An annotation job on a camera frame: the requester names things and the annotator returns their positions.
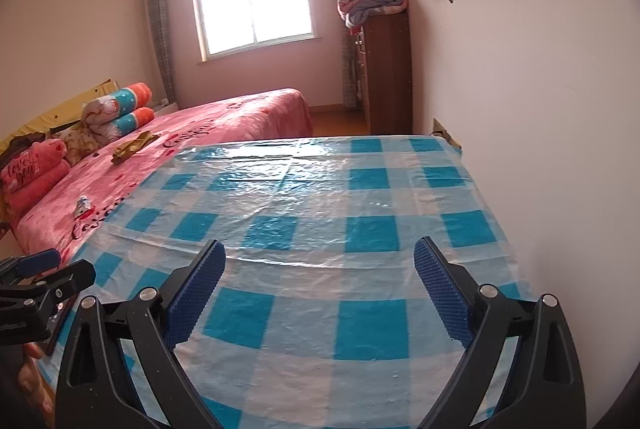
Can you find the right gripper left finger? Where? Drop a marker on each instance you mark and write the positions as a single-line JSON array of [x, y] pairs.
[[95, 388]]

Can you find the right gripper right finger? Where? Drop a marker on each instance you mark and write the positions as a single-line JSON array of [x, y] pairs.
[[544, 387]]

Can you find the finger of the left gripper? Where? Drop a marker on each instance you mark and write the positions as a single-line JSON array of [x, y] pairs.
[[38, 263], [50, 290]]

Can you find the left hand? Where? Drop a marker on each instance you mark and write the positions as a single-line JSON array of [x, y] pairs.
[[37, 392]]

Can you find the blue white packet on bed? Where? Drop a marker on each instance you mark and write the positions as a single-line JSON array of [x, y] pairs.
[[84, 208]]

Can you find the pink lower pillow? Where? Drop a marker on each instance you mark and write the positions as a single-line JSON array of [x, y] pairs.
[[23, 199]]

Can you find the pink love you bedspread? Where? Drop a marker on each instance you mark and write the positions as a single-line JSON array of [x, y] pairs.
[[261, 116]]

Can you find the pink love you pillow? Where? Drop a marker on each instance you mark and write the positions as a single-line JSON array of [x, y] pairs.
[[36, 161]]

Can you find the dark brown blanket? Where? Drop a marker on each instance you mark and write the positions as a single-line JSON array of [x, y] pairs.
[[20, 143]]

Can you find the floral beige pillow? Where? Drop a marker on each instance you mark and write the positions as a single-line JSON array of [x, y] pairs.
[[80, 142]]

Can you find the olive crumpled cloth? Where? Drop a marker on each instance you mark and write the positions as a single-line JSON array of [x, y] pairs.
[[126, 150]]

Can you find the yellow headboard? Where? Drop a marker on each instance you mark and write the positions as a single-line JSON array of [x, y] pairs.
[[60, 115]]

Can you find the rolled colourful quilt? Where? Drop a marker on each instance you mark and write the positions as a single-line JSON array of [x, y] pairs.
[[112, 116]]

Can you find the blue white checkered tablecloth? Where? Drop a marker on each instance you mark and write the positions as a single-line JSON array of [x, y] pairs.
[[320, 320]]

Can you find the left grey curtain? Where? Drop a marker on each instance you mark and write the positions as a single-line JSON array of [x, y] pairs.
[[158, 19]]

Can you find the brown wooden cabinet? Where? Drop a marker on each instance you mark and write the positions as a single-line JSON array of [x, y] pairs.
[[384, 71]]

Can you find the folded blanket on cabinet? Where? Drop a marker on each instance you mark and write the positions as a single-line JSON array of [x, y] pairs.
[[356, 12]]

